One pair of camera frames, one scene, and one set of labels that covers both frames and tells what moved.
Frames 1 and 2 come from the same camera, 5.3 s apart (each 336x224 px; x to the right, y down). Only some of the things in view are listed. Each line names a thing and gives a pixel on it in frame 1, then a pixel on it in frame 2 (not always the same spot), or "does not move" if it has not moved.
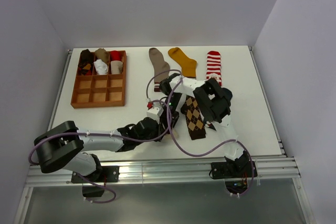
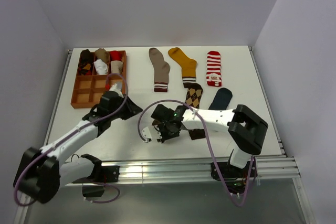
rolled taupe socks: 101,53 does not move
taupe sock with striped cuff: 160,66 does not move
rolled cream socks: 116,67 does not move
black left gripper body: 155,134 → 126,112
